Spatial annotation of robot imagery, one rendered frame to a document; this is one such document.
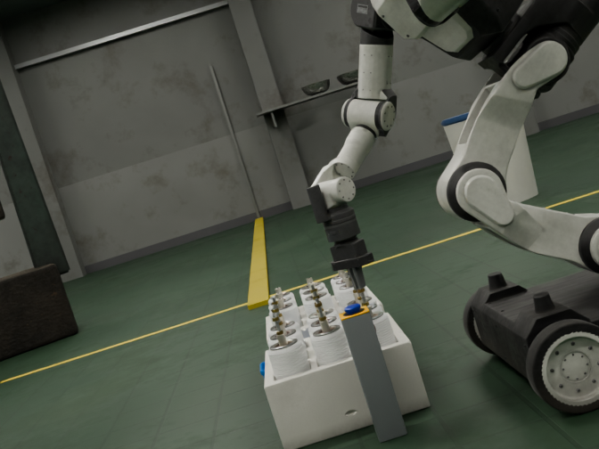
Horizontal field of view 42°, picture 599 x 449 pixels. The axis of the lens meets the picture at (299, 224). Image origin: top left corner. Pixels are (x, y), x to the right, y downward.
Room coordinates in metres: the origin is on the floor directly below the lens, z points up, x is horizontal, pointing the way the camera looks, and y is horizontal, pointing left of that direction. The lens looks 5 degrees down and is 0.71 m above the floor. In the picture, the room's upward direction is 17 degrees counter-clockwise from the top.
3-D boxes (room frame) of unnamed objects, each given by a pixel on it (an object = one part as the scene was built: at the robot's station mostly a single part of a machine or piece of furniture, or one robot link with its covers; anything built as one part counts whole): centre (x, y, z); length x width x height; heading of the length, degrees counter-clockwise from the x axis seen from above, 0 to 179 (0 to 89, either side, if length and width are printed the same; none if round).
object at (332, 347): (2.02, 0.02, 0.16); 0.10 x 0.10 x 0.18
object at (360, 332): (1.85, -0.06, 0.16); 0.07 x 0.07 x 0.31; 1
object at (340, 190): (2.01, -0.10, 0.57); 0.11 x 0.11 x 0.11; 38
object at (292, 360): (2.02, 0.13, 0.16); 0.10 x 0.10 x 0.18
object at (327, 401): (2.14, 0.02, 0.09); 0.39 x 0.39 x 0.18; 1
